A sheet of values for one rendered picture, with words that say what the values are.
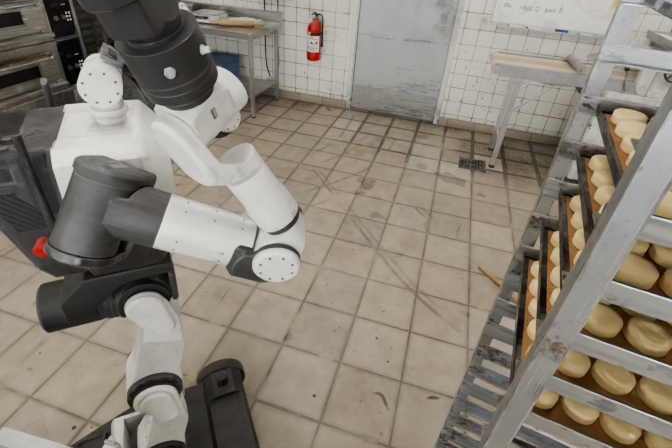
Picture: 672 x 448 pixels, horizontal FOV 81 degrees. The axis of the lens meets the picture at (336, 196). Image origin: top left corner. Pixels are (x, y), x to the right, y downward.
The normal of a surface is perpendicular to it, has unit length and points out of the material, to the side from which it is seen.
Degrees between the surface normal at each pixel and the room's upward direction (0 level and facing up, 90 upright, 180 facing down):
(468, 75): 90
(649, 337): 0
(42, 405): 0
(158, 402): 90
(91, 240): 77
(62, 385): 0
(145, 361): 90
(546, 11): 90
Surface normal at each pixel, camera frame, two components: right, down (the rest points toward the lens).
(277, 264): 0.08, 0.66
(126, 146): 0.32, -0.28
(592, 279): -0.43, 0.47
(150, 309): 0.40, 0.52
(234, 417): 0.07, -0.84
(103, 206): 0.59, 0.27
